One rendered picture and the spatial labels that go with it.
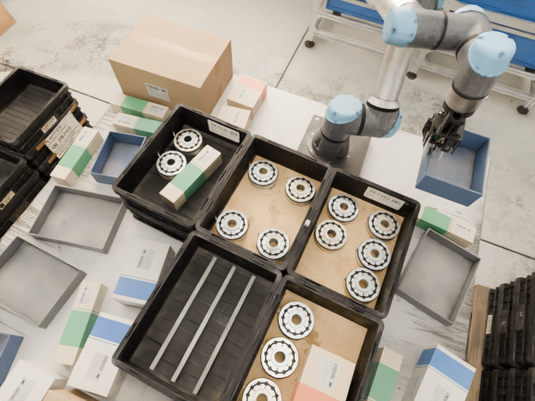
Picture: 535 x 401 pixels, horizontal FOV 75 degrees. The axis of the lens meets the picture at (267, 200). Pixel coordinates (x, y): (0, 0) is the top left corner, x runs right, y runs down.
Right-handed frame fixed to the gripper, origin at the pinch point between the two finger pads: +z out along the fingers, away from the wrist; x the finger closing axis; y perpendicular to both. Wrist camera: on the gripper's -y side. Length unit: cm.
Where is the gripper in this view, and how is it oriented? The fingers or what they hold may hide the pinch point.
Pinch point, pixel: (430, 149)
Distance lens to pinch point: 107.9
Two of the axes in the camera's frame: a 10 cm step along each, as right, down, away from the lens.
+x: 9.1, 3.4, -2.3
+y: -4.0, 8.1, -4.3
